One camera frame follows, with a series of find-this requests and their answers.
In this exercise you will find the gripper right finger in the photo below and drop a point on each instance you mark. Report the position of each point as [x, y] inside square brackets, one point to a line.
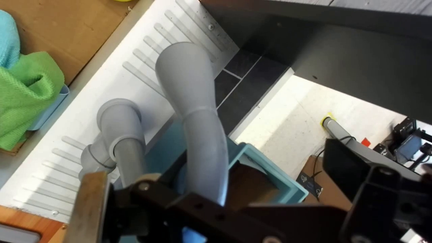
[396, 211]

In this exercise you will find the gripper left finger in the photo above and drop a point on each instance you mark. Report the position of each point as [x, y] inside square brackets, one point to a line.
[136, 216]

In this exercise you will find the grey toy faucet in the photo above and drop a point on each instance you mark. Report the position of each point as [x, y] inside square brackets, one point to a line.
[198, 116]

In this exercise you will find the grey pole with black block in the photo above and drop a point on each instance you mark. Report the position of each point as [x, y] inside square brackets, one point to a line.
[346, 166]

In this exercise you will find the cardboard box with black print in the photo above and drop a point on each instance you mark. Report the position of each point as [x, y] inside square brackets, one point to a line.
[332, 189]

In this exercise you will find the black device with blue screen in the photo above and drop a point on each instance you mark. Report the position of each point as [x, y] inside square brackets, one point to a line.
[413, 143]

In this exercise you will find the toy stove top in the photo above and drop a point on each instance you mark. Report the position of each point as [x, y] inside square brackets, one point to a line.
[28, 216]

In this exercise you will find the grey toy stove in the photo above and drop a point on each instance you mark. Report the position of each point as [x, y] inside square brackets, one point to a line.
[18, 235]

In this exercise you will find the teal planter box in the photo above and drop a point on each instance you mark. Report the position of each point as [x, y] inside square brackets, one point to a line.
[275, 175]

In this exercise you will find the green cloth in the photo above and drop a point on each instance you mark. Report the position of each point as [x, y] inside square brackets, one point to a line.
[28, 99]

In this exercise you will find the white toy sink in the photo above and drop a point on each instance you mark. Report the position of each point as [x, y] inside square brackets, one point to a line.
[130, 49]

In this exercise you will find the teal cloth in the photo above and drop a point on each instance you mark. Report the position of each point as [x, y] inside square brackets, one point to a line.
[8, 40]

